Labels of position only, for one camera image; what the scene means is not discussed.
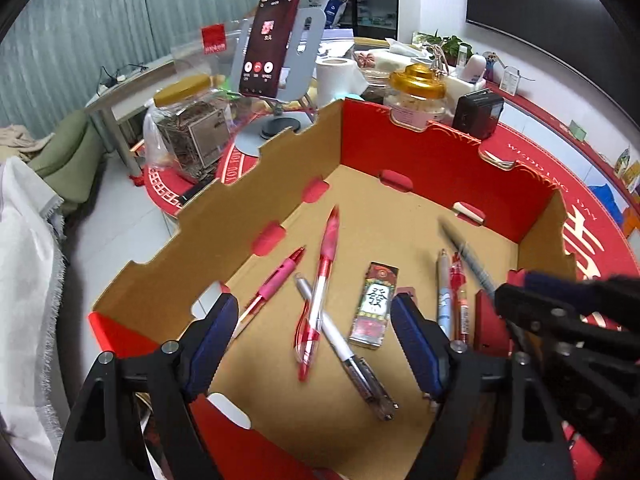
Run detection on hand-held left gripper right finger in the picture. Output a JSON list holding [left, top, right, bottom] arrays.
[[390, 294, 576, 480]]

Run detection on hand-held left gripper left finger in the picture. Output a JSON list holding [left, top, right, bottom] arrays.
[[52, 292, 241, 480]]

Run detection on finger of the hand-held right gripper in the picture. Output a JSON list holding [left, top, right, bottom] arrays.
[[495, 282, 640, 361], [509, 269, 640, 306]]

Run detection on white pen with blue print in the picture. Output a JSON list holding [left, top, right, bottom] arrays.
[[436, 249, 453, 341]]

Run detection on small printed box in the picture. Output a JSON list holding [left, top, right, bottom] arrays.
[[348, 261, 400, 347]]

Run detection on slim red pen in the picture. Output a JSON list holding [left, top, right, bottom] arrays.
[[449, 252, 471, 345]]

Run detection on silver white pen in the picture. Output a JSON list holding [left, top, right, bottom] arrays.
[[294, 273, 400, 422]]

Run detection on blue-grey pen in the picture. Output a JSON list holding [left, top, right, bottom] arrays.
[[439, 217, 497, 298]]

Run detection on red pen with pink grip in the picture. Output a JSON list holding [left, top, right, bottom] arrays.
[[232, 246, 307, 333]]

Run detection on red clear pen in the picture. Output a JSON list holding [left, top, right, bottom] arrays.
[[295, 205, 342, 382]]

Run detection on red cardboard box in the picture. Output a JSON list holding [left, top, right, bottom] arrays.
[[89, 99, 578, 480]]

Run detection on blue plastic object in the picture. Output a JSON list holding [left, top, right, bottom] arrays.
[[597, 182, 626, 221]]

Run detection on stack of small cards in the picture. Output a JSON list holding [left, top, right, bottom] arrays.
[[612, 147, 640, 181]]

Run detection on black box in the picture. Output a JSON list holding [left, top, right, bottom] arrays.
[[452, 89, 505, 140]]

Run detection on white cloth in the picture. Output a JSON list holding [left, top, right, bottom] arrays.
[[0, 157, 68, 466]]

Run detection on clear plastic bag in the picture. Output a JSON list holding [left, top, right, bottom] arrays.
[[144, 85, 236, 181]]

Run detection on plastic jar with yellow lid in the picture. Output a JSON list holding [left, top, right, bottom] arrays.
[[152, 74, 233, 181]]

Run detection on glass jar with gold lid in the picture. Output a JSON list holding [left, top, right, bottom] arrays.
[[386, 64, 447, 128]]

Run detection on small figurine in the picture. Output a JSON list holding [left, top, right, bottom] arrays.
[[482, 52, 503, 83]]

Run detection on white bottle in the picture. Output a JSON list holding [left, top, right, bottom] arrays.
[[459, 54, 488, 83]]

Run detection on green cushion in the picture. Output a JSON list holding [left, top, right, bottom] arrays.
[[27, 110, 103, 216]]

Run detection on green potted plant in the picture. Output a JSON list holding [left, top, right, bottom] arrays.
[[417, 30, 473, 66]]

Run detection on white desk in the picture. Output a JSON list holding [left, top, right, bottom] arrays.
[[85, 55, 176, 178]]

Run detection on tissue pack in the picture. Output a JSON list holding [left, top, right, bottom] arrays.
[[387, 40, 436, 68]]

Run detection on white toilet paper roll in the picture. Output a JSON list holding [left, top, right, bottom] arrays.
[[315, 56, 368, 106]]

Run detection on dark screen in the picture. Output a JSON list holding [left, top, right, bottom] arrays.
[[465, 0, 640, 111]]

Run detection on candy dish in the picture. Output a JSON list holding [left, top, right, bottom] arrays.
[[352, 49, 396, 86]]

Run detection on beige cloth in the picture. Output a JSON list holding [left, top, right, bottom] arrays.
[[0, 125, 53, 158]]

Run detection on grey phone stand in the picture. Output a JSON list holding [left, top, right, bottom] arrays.
[[227, 7, 328, 153]]

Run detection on red smartphone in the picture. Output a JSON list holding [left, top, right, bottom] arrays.
[[239, 0, 301, 98]]

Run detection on clear sign with red label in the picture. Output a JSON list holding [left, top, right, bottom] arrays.
[[170, 20, 251, 91]]

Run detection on white bag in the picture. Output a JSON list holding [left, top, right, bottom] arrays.
[[310, 0, 346, 28]]

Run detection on black cable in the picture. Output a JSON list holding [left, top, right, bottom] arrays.
[[97, 62, 146, 93]]

